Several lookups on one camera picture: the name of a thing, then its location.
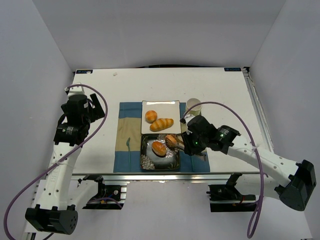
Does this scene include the metal serving tongs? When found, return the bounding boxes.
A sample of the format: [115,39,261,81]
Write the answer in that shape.
[164,134,207,161]

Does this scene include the round bread roll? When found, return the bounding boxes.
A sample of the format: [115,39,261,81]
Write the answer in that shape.
[144,110,158,123]
[151,141,167,157]
[164,134,178,148]

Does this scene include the round bread roll top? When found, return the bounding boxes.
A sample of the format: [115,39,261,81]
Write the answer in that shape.
[151,141,167,157]

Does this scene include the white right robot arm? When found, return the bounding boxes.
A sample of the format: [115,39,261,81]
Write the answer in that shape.
[180,115,317,211]

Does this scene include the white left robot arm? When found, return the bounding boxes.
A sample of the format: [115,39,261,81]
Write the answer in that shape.
[25,93,106,235]

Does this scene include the long striped bread loaf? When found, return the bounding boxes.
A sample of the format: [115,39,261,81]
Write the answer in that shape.
[149,118,174,132]

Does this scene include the green plastic knife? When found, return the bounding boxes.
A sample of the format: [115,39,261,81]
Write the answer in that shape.
[190,158,194,172]

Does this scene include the black floral square plate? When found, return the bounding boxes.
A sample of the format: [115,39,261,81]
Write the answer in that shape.
[140,133,181,171]

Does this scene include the pale yellow mug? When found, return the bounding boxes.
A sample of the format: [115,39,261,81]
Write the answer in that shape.
[185,98,202,116]

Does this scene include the green plastic fork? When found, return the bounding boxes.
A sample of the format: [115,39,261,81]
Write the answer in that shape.
[126,137,131,170]

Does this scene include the white square plate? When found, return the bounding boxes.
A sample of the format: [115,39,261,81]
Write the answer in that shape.
[141,100,181,135]

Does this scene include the blue and beige placemat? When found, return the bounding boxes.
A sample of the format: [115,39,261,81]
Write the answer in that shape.
[113,102,210,173]

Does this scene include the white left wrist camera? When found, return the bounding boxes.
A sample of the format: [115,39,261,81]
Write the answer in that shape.
[64,86,85,98]

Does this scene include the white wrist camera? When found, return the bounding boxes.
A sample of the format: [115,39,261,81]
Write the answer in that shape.
[64,86,85,98]
[180,114,195,133]

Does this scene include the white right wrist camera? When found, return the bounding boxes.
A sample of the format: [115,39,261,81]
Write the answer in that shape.
[180,114,195,133]

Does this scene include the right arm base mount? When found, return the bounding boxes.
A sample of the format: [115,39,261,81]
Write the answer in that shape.
[206,173,257,213]

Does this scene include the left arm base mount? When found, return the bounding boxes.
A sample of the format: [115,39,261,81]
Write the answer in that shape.
[77,174,124,210]

